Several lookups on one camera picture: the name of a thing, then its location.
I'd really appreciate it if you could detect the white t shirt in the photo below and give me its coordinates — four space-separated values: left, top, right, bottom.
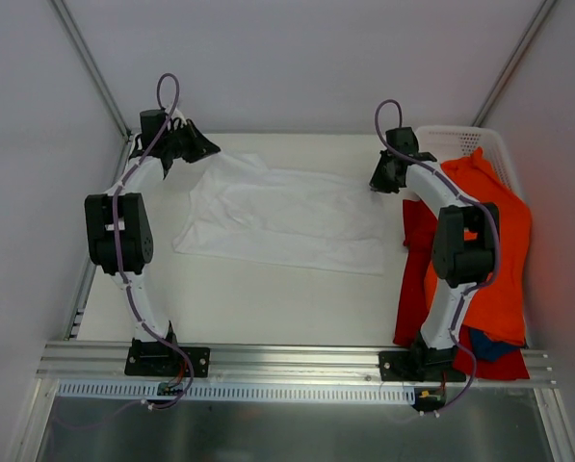
172 154 384 275

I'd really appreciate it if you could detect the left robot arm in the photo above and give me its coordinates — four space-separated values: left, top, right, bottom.
84 109 220 377

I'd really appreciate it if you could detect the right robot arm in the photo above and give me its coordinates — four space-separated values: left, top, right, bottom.
369 127 500 381

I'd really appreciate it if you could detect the red t shirt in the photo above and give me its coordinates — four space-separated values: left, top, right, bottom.
394 199 529 380

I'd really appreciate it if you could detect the white plastic basket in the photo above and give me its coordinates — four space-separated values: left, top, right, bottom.
414 125 526 202

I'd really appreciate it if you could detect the orange t shirt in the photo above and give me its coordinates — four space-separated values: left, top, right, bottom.
422 148 532 348

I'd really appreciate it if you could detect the blue t shirt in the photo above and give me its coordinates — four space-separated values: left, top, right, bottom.
468 327 526 362

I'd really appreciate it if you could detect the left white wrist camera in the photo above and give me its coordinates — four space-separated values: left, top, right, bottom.
171 109 188 128

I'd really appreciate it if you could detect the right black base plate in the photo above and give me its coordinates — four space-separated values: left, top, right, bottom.
378 350 466 383

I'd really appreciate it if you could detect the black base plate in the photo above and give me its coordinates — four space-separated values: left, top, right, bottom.
378 350 466 383
124 340 211 378

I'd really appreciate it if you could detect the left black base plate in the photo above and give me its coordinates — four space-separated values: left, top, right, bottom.
124 340 211 378

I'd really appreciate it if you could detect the aluminium mounting rail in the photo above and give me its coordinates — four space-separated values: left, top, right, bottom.
36 340 558 386

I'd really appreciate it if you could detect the white slotted cable duct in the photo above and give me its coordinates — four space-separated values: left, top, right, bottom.
58 379 416 405

